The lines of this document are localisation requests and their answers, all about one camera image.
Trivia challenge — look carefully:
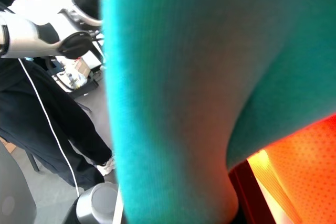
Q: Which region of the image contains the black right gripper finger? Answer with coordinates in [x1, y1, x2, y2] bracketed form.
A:
[227, 159, 277, 224]

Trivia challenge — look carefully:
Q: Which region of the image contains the teal knit cloth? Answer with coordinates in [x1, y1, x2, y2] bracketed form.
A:
[100, 0, 336, 224]

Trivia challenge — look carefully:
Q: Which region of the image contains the small cardboard box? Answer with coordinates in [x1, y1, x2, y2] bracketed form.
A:
[71, 58, 92, 78]

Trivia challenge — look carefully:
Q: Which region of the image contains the white sneaker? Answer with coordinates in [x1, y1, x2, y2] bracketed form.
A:
[96, 155, 117, 177]

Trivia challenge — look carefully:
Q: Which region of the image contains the silver cylindrical robot part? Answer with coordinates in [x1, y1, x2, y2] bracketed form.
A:
[62, 182, 120, 224]

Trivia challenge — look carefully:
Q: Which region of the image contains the black cluttered floor rack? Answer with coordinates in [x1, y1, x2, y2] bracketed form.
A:
[45, 55, 103, 100]

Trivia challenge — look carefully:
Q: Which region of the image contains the grey curved panel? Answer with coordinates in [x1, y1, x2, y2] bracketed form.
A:
[0, 141, 37, 224]

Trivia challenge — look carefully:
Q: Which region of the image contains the person in black clothes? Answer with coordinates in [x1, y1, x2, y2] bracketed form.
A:
[0, 0, 114, 191]

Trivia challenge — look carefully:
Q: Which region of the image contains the black and silver robot torso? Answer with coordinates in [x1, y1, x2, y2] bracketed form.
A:
[57, 0, 103, 28]

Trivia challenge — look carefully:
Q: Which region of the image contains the thin white cable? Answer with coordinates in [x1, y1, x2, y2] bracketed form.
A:
[17, 58, 80, 197]

